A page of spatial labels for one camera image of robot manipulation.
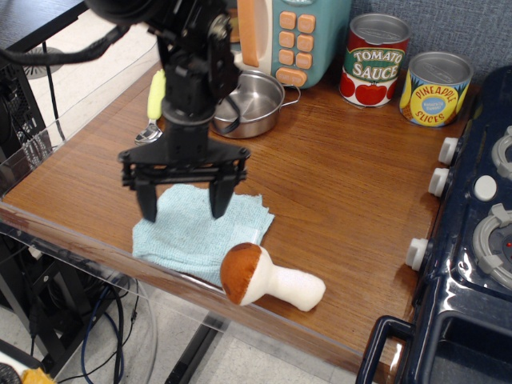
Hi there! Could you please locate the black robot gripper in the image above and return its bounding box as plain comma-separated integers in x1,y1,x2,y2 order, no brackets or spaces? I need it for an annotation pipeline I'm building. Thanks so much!
118,122,250,222

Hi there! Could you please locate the light blue rag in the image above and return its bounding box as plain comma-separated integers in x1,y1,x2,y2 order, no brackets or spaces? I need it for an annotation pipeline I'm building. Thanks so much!
132,184,274,286

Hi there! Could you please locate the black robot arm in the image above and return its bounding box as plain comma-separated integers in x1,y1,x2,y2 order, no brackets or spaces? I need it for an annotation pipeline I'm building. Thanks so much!
87,1,250,222

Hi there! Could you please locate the plush brown white mushroom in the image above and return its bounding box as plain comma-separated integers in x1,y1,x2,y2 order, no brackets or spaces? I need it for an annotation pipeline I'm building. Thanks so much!
220,242,326,312

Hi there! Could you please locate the small stainless steel pot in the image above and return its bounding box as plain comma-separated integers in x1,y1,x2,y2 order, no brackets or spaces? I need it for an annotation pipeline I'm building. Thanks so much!
210,70,302,139

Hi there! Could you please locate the toy teal cream microwave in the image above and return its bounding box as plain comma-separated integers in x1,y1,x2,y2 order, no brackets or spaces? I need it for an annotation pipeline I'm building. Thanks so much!
228,0,352,89

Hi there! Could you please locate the tomato sauce can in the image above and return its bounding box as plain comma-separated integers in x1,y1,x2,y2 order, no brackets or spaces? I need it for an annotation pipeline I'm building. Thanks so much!
339,13,412,107

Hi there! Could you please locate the pineapple slices can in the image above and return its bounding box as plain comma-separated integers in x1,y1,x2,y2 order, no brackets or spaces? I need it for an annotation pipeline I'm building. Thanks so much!
399,51,474,128

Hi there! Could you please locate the dark blue toy stove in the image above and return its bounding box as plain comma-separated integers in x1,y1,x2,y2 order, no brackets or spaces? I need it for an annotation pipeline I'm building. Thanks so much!
357,66,511,383

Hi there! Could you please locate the spoon with green handle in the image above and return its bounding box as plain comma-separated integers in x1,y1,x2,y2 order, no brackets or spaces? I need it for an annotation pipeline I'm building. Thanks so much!
134,69,166,146

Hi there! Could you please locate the black braided cable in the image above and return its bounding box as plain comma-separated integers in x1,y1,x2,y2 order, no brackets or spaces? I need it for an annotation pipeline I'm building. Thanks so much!
0,23,133,67

